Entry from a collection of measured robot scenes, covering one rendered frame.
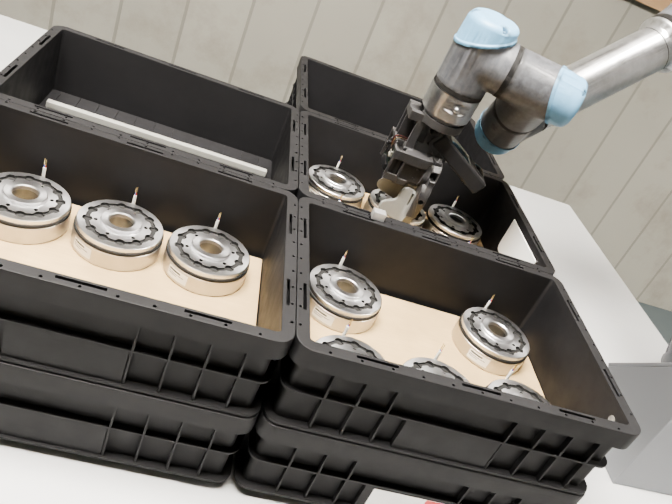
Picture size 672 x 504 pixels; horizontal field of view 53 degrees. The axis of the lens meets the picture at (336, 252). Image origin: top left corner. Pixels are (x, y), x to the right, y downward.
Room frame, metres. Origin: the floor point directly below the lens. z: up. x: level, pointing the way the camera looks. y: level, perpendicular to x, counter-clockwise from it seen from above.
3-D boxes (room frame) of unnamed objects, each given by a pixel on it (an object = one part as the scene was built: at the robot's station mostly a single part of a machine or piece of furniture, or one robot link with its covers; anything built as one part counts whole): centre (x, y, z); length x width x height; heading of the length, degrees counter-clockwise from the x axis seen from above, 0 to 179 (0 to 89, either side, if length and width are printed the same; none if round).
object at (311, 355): (0.69, -0.16, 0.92); 0.40 x 0.30 x 0.02; 105
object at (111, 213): (0.65, 0.25, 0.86); 0.05 x 0.05 x 0.01
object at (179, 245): (0.68, 0.14, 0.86); 0.10 x 0.10 x 0.01
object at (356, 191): (1.02, 0.05, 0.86); 0.10 x 0.10 x 0.01
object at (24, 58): (0.87, 0.31, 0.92); 0.40 x 0.30 x 0.02; 105
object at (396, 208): (0.96, -0.06, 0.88); 0.06 x 0.03 x 0.09; 105
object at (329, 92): (1.27, 0.00, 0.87); 0.40 x 0.30 x 0.11; 105
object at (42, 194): (0.62, 0.35, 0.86); 0.05 x 0.05 x 0.01
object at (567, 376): (0.69, -0.16, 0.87); 0.40 x 0.30 x 0.11; 105
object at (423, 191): (0.97, -0.08, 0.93); 0.05 x 0.02 x 0.09; 15
